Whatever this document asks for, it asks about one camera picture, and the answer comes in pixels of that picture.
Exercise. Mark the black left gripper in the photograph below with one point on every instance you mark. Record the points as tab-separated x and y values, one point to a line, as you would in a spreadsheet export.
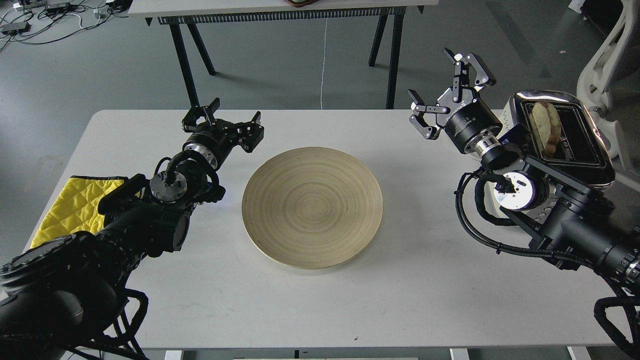
215	144

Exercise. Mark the yellow quilted cloth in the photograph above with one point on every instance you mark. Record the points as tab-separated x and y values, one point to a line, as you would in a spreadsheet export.
76	208

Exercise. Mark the white office chair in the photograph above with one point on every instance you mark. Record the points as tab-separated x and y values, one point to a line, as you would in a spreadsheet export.
616	58

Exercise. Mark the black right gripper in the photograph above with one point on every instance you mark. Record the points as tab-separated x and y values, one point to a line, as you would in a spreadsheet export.
460	111

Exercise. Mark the slice of bread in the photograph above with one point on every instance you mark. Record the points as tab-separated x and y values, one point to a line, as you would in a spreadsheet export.
547	127

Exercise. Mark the round wooden plate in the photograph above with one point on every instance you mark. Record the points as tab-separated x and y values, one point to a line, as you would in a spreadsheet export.
312	207

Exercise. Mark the brown object on background table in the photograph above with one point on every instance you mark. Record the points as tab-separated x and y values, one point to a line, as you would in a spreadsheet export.
300	3

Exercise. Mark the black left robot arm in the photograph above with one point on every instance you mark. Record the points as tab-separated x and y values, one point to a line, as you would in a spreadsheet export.
70	294

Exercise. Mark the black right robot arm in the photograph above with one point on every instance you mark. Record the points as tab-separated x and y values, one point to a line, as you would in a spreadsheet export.
570	237

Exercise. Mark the white chrome toaster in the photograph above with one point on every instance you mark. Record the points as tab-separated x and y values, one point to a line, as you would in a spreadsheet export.
579	171

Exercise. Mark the background table with black legs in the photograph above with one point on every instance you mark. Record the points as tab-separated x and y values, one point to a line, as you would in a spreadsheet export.
257	40

